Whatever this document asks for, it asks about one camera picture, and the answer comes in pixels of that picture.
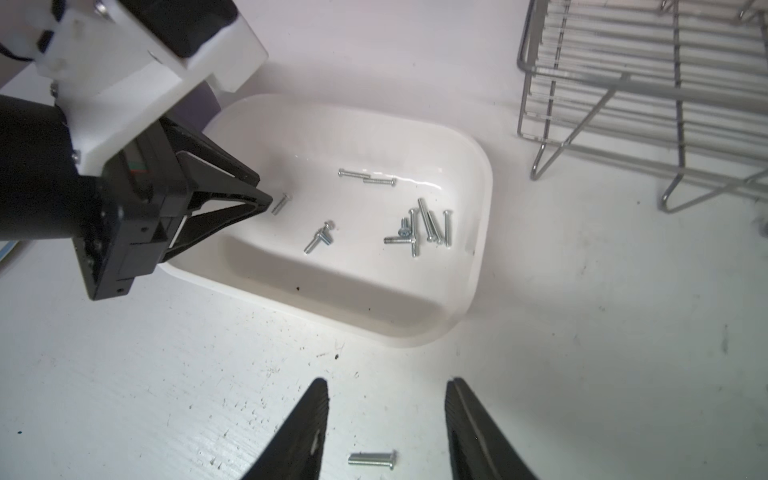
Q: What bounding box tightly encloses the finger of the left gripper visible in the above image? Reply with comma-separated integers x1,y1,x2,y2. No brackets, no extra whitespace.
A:
162,152,273,262
159,116,260,186

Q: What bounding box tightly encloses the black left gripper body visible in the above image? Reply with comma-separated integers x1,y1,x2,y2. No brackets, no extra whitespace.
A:
74,117,192,300

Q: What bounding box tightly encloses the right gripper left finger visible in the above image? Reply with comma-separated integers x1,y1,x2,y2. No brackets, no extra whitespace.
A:
242,378,329,480

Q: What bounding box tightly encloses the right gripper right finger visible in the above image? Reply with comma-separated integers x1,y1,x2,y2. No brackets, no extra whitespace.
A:
444,377,536,480

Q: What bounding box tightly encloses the short screw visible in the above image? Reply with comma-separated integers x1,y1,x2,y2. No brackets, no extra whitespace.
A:
383,236,416,245
271,193,292,216

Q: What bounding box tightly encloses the lone screw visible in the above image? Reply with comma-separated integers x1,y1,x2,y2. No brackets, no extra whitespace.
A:
338,168,372,180

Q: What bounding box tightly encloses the small screw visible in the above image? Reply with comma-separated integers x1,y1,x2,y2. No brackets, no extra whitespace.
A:
398,217,413,238

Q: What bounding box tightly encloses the long screw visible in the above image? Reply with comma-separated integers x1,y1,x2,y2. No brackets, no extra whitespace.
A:
443,210,453,248

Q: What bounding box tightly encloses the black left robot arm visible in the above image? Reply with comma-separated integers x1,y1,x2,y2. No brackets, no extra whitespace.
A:
1,96,272,300

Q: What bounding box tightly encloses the white storage box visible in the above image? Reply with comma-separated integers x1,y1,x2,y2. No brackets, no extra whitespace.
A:
163,94,493,347

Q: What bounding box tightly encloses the purple mug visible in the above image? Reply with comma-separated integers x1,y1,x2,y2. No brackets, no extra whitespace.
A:
167,81,221,132

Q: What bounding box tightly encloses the metal dish rack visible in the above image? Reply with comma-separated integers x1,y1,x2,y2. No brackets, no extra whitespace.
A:
517,1,767,214

